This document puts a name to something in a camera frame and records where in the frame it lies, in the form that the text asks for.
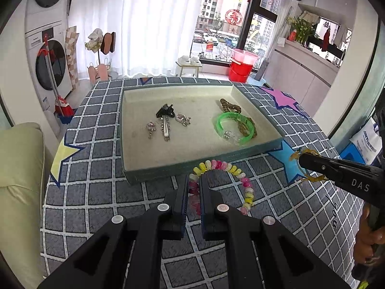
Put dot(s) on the red plastic bucket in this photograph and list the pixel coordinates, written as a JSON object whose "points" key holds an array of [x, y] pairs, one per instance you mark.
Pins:
{"points": [[239, 72]]}

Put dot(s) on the small white stool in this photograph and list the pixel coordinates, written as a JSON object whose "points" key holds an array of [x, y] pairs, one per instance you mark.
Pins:
{"points": [[188, 69]]}

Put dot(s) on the person's right hand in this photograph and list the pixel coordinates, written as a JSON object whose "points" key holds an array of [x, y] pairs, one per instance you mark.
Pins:
{"points": [[365, 240]]}

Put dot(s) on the light blue basin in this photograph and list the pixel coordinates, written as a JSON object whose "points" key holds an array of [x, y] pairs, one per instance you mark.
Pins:
{"points": [[255, 80]]}

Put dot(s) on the white washing machine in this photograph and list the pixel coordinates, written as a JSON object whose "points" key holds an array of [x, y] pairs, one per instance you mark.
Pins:
{"points": [[57, 75]]}

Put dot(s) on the green potted plant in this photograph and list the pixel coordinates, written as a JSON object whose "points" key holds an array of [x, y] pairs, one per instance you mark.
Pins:
{"points": [[300, 30]]}

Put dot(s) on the green translucent bangle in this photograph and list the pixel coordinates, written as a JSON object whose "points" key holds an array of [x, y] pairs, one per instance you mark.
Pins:
{"points": [[221, 120]]}

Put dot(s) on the white low cabinet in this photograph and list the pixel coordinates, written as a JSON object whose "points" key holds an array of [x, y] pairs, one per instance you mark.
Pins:
{"points": [[300, 69]]}

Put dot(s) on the clear crystal ornament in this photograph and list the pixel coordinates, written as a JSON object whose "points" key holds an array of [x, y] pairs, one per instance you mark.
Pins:
{"points": [[229, 135]]}

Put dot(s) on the white tumble dryer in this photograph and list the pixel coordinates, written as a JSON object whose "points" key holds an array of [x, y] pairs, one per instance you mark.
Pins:
{"points": [[45, 3]]}

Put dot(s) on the pink plastic basin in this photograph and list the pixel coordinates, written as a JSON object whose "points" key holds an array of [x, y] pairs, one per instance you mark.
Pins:
{"points": [[245, 55]]}

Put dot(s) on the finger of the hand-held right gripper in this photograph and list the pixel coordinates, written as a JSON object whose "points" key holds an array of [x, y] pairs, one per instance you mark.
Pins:
{"points": [[324, 165]]}

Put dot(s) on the cream sofa cushion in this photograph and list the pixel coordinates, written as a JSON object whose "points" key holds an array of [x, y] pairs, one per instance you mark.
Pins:
{"points": [[18, 186]]}

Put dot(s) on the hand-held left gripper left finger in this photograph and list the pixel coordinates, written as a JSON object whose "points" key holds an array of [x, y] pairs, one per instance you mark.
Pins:
{"points": [[186, 213]]}

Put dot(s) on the red round window decal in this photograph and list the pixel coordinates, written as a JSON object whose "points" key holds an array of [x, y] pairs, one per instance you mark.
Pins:
{"points": [[234, 17]]}

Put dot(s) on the dark leaning board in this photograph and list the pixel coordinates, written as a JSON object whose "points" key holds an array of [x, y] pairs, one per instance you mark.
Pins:
{"points": [[263, 69]]}

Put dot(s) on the grey grid tablecloth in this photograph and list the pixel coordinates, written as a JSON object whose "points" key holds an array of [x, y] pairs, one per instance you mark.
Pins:
{"points": [[96, 186]]}

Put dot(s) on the brown slipper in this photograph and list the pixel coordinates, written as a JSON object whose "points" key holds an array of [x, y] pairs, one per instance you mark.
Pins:
{"points": [[106, 42], [113, 40]]}

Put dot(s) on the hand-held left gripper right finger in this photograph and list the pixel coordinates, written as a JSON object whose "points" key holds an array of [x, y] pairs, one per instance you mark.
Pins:
{"points": [[202, 213]]}

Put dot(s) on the silver pink charm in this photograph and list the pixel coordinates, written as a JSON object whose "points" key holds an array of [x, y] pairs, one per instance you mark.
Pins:
{"points": [[151, 128]]}

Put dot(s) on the red hanging garment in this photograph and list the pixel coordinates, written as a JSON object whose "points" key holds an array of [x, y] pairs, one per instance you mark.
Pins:
{"points": [[325, 39]]}

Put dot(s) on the pink slipper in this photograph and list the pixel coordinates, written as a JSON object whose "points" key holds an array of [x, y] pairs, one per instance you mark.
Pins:
{"points": [[91, 73], [103, 70]]}

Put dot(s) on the white sheer curtain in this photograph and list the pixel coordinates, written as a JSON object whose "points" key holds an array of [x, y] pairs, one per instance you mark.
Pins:
{"points": [[135, 21]]}

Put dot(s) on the red broom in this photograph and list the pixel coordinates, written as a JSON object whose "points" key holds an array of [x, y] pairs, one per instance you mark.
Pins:
{"points": [[63, 108]]}

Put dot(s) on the silver charm brooch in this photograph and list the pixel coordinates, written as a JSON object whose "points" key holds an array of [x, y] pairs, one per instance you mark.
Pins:
{"points": [[182, 119]]}

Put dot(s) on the long silver hair clip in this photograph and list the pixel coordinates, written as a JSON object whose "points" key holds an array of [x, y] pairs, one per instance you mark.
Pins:
{"points": [[166, 129]]}

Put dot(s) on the blue plastic stool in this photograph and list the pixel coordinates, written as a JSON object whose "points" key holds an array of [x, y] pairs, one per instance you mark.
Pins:
{"points": [[350, 156]]}

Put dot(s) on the small red lantern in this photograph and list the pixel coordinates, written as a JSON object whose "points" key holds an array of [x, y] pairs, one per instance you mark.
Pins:
{"points": [[210, 47]]}

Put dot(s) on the beige lined jewelry tray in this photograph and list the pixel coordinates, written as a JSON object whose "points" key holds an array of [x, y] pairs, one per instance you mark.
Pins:
{"points": [[192, 144]]}

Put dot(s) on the white slipper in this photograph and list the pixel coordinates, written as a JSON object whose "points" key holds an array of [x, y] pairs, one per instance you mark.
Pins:
{"points": [[195, 60], [183, 59]]}

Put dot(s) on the white printed bag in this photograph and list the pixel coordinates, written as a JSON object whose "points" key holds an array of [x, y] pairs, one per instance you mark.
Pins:
{"points": [[365, 141]]}

